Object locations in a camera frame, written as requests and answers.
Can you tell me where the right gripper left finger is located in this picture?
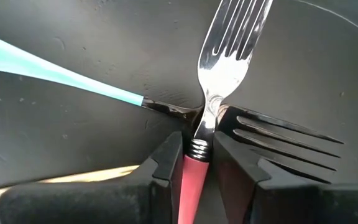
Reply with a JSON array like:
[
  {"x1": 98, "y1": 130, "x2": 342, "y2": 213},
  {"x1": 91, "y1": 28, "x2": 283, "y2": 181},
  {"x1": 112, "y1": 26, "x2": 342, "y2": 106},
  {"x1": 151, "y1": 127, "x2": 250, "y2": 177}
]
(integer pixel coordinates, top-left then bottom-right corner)
[{"x1": 0, "y1": 130, "x2": 185, "y2": 224}]

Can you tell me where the pink handled silver fork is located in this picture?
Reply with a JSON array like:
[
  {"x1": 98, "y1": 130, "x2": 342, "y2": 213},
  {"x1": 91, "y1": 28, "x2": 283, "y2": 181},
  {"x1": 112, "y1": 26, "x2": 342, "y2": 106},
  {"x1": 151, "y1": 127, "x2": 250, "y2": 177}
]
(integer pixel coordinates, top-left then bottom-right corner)
[{"x1": 177, "y1": 0, "x2": 274, "y2": 224}]

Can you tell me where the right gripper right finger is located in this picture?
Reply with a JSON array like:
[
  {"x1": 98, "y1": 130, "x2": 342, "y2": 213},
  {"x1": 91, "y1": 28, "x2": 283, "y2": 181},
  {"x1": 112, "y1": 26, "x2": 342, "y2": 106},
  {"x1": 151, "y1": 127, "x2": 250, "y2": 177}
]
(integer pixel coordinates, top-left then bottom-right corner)
[{"x1": 213, "y1": 130, "x2": 358, "y2": 224}]

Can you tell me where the blue handled dark fork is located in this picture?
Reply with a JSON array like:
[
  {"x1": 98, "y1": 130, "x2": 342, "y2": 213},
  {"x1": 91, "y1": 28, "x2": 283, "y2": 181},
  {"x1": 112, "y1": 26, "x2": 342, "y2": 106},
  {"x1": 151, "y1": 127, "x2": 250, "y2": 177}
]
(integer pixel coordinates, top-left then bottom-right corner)
[{"x1": 0, "y1": 29, "x2": 344, "y2": 185}]

